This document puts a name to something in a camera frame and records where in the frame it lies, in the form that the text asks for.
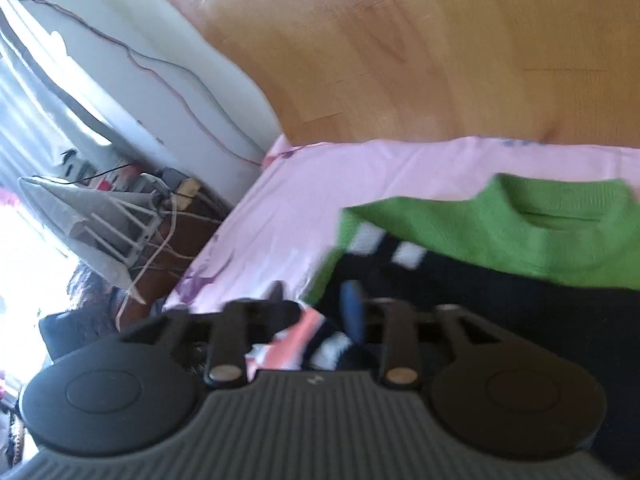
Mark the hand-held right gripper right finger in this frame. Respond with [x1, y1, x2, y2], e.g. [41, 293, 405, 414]
[340, 280, 502, 390]

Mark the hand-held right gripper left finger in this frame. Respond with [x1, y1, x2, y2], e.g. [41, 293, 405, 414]
[120, 282, 305, 390]

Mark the green and navy knit sweater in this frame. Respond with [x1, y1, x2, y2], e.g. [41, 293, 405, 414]
[245, 172, 640, 480]

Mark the brown wooden cabinet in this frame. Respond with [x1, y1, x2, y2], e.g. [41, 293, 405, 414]
[120, 175, 237, 332]

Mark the pink floral bed sheet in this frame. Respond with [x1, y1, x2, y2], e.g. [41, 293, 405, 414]
[162, 135, 640, 321]

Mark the black bag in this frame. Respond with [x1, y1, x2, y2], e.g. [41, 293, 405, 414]
[39, 310, 123, 362]

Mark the white drying rack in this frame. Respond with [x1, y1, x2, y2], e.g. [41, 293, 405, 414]
[17, 175, 151, 292]

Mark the white cable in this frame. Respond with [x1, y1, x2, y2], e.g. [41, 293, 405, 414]
[114, 194, 182, 332]

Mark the white wire rack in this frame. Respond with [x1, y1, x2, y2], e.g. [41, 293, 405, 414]
[75, 172, 167, 268]

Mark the red cable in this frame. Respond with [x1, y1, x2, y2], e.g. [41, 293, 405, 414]
[0, 0, 263, 167]

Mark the grey window frame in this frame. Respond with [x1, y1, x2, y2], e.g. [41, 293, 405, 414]
[0, 10, 117, 152]

